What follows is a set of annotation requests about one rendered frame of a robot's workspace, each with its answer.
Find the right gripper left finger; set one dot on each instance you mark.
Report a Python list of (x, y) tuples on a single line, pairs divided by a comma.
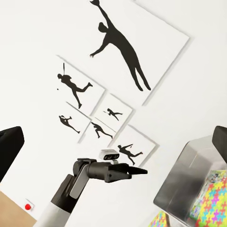
[(11, 142)]

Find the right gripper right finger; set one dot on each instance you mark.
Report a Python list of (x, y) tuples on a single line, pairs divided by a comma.
[(219, 140)]

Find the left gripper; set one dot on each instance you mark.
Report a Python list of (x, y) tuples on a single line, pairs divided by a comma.
[(114, 172)]

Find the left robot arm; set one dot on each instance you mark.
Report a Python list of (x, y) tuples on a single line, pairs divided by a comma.
[(63, 203)]

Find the jigsaw puzzle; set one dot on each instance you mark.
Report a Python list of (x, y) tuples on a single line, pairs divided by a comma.
[(160, 220), (214, 209)]

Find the sliding door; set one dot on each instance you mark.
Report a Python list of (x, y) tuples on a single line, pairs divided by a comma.
[(12, 215)]

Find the board game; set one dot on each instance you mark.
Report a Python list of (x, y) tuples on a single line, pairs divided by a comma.
[(215, 176)]

